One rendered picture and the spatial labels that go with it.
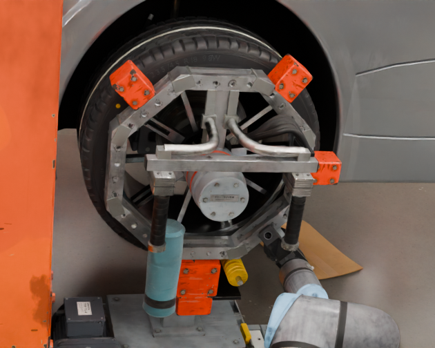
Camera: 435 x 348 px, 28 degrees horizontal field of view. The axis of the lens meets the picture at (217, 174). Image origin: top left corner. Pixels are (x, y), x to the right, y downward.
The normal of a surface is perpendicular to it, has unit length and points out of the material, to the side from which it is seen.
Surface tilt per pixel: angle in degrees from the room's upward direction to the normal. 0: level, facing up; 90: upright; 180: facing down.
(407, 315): 0
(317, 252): 2
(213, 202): 90
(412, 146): 90
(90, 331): 90
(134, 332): 0
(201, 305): 90
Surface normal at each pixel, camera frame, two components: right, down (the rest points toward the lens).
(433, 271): 0.12, -0.89
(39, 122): 0.22, 0.46
